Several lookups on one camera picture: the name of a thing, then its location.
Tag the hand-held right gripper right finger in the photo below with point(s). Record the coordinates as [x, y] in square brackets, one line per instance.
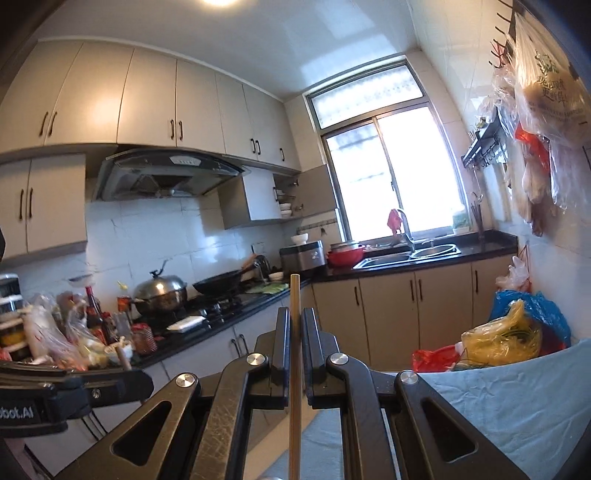
[308, 355]

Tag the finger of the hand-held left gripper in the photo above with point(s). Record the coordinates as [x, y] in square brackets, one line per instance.
[120, 383]

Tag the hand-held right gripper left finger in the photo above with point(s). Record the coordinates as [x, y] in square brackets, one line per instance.
[282, 350]

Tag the wooden chopstick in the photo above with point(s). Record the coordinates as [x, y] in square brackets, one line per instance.
[295, 369]
[123, 357]

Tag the red jar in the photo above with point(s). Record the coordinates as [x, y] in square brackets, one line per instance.
[144, 339]

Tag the green vegetable leaves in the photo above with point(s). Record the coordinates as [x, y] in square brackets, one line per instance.
[268, 288]

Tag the small white bowl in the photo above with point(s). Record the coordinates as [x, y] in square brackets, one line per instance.
[276, 277]

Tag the dark sauce bottle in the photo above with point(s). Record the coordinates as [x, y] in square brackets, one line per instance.
[94, 309]

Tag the clear plastic bags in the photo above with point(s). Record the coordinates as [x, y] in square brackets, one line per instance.
[51, 332]

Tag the black gas stove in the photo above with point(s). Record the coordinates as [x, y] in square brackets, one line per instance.
[217, 307]

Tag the dark kettle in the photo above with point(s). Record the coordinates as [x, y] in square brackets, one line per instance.
[263, 267]

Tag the beige lower cabinets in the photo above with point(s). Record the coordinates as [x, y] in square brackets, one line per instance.
[383, 314]

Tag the white tray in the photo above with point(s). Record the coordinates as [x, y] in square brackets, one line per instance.
[186, 324]

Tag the steel rice cooker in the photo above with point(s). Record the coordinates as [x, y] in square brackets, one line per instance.
[300, 258]

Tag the black wok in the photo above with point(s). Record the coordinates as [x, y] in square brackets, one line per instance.
[217, 282]

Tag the steel pot with lid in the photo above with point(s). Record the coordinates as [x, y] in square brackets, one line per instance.
[161, 293]

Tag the red basin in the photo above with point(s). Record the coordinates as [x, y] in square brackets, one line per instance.
[344, 258]

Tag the red plastic bag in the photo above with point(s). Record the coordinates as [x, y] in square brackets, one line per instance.
[434, 359]

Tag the steel double sink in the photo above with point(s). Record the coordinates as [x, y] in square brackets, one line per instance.
[411, 256]

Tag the stack of white bowls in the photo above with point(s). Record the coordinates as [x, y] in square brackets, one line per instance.
[286, 205]

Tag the red cloth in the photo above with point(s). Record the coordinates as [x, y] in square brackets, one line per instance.
[394, 221]

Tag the chrome faucet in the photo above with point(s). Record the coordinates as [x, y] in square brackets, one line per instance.
[408, 230]

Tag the yellow plastic bag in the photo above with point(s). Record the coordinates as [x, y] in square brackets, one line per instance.
[503, 339]

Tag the green white container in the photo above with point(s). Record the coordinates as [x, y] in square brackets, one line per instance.
[460, 224]

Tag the black countertop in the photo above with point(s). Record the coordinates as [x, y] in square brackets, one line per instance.
[480, 244]

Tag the light blue table cloth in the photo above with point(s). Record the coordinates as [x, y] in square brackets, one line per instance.
[508, 406]

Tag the glass range hood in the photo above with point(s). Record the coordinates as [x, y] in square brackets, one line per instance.
[166, 173]

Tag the dark chopsticks in holder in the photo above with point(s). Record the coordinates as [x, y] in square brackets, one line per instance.
[478, 221]

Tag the kitchen window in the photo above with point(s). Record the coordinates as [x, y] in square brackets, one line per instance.
[388, 152]

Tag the pale hanging plastic bag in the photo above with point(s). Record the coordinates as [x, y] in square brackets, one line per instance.
[515, 274]

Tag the blue plastic bag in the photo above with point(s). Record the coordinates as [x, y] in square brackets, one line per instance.
[549, 314]

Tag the red hanging bag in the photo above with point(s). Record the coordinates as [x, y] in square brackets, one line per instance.
[531, 147]

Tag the ceiling light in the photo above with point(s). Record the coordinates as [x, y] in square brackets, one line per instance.
[225, 2]

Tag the large clear hanging bag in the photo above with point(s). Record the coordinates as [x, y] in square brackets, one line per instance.
[549, 92]

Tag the open wall cabinet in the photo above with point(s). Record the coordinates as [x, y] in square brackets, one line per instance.
[258, 194]

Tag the white side wall cabinet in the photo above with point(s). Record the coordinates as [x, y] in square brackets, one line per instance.
[41, 203]

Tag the black wall rack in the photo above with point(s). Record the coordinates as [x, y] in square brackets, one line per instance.
[480, 143]

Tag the white upper wall cabinets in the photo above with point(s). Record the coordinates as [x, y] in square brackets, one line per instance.
[152, 97]

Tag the black wall hook rail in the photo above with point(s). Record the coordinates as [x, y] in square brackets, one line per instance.
[508, 32]

